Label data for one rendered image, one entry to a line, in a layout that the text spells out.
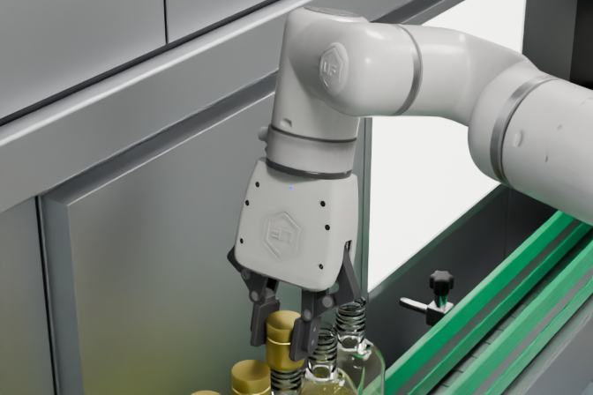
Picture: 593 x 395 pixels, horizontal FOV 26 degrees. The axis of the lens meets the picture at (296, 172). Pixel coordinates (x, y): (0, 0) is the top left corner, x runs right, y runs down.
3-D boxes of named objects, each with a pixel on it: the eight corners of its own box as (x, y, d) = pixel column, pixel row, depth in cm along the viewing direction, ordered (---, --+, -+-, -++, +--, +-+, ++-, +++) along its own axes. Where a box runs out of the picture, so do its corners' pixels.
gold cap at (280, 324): (280, 346, 118) (279, 304, 116) (311, 357, 117) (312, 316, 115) (258, 363, 116) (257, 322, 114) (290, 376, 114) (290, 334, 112)
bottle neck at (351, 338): (345, 331, 129) (346, 290, 127) (371, 340, 127) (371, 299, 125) (329, 345, 127) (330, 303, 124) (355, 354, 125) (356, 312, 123)
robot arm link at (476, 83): (488, 196, 89) (305, 108, 104) (605, 188, 97) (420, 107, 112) (515, 78, 87) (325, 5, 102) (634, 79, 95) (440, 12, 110)
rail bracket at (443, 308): (406, 346, 165) (410, 256, 160) (454, 363, 162) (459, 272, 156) (390, 361, 162) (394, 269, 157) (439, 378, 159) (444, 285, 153)
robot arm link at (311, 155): (240, 122, 110) (236, 152, 111) (328, 145, 105) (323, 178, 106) (287, 114, 116) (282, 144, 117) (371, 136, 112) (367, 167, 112)
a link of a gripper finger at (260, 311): (236, 267, 115) (227, 338, 116) (266, 278, 113) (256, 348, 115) (256, 261, 117) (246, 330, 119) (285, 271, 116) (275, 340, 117)
